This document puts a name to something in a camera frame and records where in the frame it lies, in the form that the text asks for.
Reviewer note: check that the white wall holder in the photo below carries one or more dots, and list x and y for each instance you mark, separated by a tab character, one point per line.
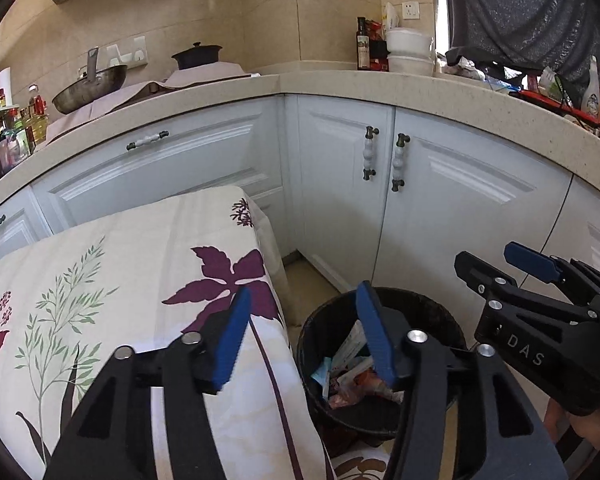
126	51

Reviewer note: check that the narrow white cabinet door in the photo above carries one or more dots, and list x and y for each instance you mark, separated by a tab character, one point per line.
335	200

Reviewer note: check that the white plastic bag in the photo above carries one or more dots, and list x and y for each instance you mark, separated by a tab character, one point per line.
391	16

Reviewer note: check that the white lidded bowl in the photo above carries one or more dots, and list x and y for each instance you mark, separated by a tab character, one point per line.
410	66
410	42

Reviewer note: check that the white sachet packet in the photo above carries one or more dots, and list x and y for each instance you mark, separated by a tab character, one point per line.
352	345

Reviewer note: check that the white spray bottle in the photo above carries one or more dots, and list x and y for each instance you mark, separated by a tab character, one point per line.
592	97

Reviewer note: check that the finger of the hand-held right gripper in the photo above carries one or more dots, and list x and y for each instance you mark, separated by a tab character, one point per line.
530	260
472	270

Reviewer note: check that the green packet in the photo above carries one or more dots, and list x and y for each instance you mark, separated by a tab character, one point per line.
549	82

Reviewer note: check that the crumpled cloth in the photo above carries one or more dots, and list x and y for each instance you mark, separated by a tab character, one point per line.
462	67

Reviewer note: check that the black cooking pot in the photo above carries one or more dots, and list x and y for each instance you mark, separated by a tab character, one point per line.
197	57

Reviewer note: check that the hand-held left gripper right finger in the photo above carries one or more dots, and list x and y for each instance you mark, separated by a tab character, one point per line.
377	335

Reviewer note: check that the wide white cabinet door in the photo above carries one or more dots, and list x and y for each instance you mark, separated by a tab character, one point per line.
465	210

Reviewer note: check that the person's right hand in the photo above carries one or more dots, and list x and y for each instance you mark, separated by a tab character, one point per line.
595	430

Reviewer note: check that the wide white cabinet drawer front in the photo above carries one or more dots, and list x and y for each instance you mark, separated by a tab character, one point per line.
180	170

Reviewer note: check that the paper towel roll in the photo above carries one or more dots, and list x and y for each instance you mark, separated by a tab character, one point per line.
4	87

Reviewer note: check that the dark oil bottle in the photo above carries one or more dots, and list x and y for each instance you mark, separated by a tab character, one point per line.
363	47

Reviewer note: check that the small white cabinet front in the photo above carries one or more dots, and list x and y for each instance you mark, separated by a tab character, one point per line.
15	230

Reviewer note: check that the dark grey curtain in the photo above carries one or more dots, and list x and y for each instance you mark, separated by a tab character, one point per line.
530	5

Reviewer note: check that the pale pink cloth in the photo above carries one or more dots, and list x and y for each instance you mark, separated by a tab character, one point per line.
210	74
110	107

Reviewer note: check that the black trash bin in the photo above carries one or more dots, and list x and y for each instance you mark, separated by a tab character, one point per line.
430	310

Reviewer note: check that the white wall outlet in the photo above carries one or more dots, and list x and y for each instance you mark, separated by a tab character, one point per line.
411	9

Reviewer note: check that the steel wok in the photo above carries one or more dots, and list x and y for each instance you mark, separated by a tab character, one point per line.
90	92

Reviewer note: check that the floral tablecloth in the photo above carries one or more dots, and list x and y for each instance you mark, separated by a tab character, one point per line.
130	250

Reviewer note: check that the red tray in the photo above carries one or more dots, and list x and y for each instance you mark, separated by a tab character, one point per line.
575	110

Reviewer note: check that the teal and white tube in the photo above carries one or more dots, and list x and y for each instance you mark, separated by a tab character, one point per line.
324	375

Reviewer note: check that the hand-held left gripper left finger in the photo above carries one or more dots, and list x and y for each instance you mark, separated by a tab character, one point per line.
232	340

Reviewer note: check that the metal spatula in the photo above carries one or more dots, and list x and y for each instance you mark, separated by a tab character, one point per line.
92	62

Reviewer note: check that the condiment bottles rack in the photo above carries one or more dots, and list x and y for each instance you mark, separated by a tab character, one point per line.
12	140

